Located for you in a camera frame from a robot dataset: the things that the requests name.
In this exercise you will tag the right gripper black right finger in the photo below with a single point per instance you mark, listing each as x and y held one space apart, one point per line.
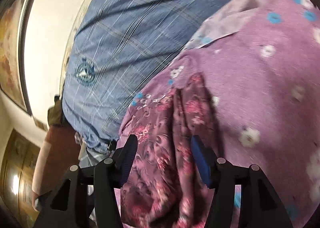
260 205

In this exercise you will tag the brown headboard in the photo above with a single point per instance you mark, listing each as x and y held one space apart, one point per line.
57 153

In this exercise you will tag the wooden cabinet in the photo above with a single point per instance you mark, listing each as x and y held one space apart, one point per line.
17 170

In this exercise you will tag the olive green cloth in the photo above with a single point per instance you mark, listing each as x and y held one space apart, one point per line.
55 116

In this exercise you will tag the blue plaid quilt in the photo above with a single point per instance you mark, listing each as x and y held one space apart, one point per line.
119 47

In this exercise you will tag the dark purple floral garment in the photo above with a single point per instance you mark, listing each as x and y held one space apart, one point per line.
164 188

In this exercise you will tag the light purple flowered blanket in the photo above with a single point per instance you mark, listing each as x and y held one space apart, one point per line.
260 63

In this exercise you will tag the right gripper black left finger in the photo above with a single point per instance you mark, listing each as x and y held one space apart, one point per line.
82 191

